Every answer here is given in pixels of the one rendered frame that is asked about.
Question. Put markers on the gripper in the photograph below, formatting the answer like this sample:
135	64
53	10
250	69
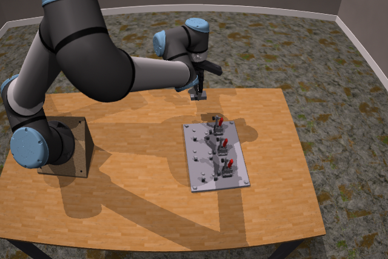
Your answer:
197	89

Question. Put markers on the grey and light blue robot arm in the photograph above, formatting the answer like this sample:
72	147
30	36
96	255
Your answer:
85	53

